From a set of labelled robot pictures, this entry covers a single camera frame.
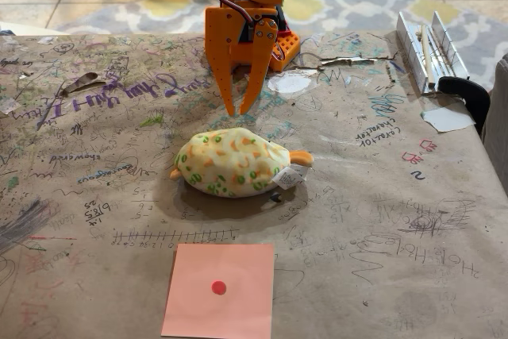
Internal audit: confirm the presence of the spotted plush fish toy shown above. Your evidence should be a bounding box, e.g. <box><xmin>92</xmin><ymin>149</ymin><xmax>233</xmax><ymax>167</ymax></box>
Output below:
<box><xmin>169</xmin><ymin>127</ymin><xmax>316</xmax><ymax>199</ymax></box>

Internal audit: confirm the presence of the orange grid robot base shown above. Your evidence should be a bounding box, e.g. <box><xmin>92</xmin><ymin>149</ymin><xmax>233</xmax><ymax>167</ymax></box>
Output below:
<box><xmin>230</xmin><ymin>31</ymin><xmax>302</xmax><ymax>73</ymax></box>

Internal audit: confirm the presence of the grey yellow patterned rug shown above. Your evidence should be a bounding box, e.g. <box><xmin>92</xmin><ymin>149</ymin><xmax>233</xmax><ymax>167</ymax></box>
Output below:
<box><xmin>54</xmin><ymin>0</ymin><xmax>508</xmax><ymax>91</ymax></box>

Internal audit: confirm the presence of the aluminium miter box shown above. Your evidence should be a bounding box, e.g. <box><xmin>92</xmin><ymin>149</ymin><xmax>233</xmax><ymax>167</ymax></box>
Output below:
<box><xmin>395</xmin><ymin>10</ymin><xmax>471</xmax><ymax>96</ymax></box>

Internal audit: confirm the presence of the thin wooden dowel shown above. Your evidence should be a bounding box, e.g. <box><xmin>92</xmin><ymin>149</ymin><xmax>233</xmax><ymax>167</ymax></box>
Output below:
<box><xmin>419</xmin><ymin>24</ymin><xmax>437</xmax><ymax>87</ymax></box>

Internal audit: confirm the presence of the scribbled brown paper table cover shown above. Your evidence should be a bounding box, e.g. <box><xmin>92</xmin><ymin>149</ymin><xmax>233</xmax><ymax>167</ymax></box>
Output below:
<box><xmin>0</xmin><ymin>30</ymin><xmax>508</xmax><ymax>339</ymax></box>

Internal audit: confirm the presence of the white paper scrap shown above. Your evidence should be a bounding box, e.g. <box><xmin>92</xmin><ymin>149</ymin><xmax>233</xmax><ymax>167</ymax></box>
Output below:
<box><xmin>420</xmin><ymin>102</ymin><xmax>477</xmax><ymax>134</ymax></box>

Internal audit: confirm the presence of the black chair armrest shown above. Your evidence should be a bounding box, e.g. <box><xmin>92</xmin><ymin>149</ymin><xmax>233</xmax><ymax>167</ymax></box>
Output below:
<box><xmin>437</xmin><ymin>75</ymin><xmax>492</xmax><ymax>136</ymax></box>

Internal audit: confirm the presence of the pink square paper sheet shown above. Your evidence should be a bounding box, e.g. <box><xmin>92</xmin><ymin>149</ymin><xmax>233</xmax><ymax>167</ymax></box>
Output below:
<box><xmin>160</xmin><ymin>242</ymin><xmax>275</xmax><ymax>338</ymax></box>

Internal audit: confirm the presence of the grey upholstered chair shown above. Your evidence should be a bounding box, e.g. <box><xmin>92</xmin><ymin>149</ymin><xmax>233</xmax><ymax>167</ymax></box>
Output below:
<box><xmin>480</xmin><ymin>52</ymin><xmax>508</xmax><ymax>198</ymax></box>

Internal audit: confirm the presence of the red white servo cable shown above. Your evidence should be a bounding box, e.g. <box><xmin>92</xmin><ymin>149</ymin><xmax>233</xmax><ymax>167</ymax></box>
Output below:
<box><xmin>272</xmin><ymin>41</ymin><xmax>287</xmax><ymax>64</ymax></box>

